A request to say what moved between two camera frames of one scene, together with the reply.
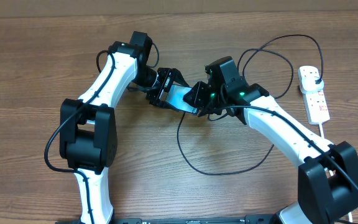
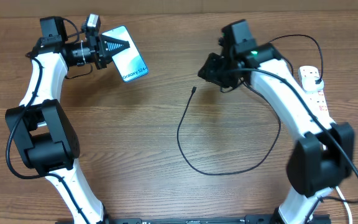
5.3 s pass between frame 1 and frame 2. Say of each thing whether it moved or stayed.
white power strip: stayed
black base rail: stayed
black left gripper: moved
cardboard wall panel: stayed
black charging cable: stayed
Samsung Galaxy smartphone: moved
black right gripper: moved
